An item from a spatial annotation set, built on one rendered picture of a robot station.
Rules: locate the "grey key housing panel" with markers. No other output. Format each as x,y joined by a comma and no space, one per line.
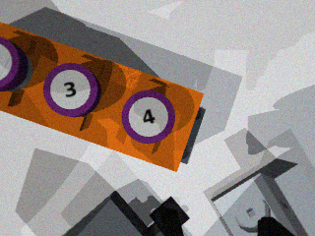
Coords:
114,217

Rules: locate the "grey cap tray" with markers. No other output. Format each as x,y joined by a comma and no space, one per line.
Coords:
280,190

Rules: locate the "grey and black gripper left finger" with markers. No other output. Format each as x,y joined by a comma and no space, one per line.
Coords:
173,226

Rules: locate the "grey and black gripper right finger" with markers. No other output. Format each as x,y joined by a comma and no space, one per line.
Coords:
268,226

